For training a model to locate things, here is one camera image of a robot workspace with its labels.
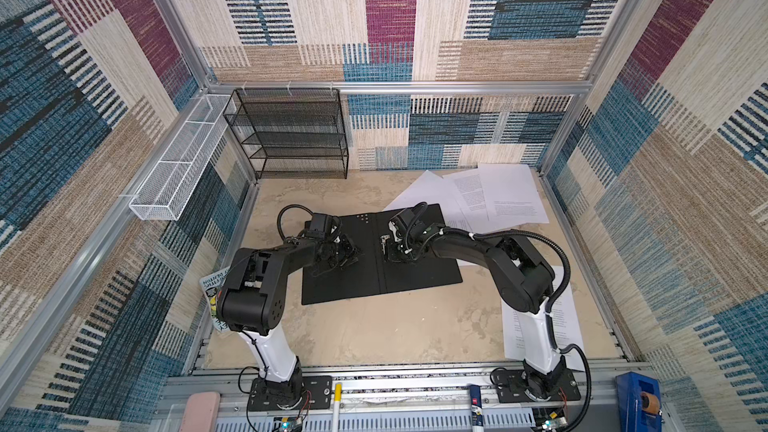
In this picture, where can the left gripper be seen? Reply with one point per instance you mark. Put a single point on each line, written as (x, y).
(348, 253)

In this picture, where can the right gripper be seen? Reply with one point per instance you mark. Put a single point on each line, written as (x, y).
(391, 253)

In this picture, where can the orange folder black inside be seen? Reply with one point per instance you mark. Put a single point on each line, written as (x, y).
(372, 274)

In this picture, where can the printed paper sheet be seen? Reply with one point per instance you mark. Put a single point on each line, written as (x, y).
(511, 195)
(467, 188)
(567, 324)

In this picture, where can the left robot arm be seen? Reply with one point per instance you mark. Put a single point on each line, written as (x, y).
(252, 299)

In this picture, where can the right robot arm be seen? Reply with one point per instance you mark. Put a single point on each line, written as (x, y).
(531, 272)

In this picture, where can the blank white paper sheet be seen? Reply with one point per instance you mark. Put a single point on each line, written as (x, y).
(433, 189)

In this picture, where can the white yellow marker pen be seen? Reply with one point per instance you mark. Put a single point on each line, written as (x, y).
(335, 421)

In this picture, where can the colourful children's book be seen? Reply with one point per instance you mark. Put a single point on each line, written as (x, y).
(211, 285)

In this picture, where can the blue glue stick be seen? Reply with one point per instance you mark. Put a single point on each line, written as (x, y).
(476, 411)

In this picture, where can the green circuit board left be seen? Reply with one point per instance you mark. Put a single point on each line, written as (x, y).
(288, 424)

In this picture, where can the green circuit board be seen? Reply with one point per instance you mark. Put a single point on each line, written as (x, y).
(552, 423)
(288, 424)

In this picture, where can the pink object at edge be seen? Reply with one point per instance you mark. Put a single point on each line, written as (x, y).
(201, 412)

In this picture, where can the green circuit board right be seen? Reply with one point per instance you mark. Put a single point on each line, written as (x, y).
(552, 423)

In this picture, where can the blue box with tape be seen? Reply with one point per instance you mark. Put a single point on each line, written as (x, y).
(639, 403)

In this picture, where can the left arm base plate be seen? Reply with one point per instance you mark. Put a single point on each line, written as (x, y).
(313, 392)

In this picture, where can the black wire mesh shelf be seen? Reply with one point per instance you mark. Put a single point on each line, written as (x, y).
(290, 133)

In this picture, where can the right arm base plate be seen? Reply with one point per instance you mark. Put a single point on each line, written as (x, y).
(514, 386)

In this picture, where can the white wire mesh basket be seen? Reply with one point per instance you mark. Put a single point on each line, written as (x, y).
(171, 182)

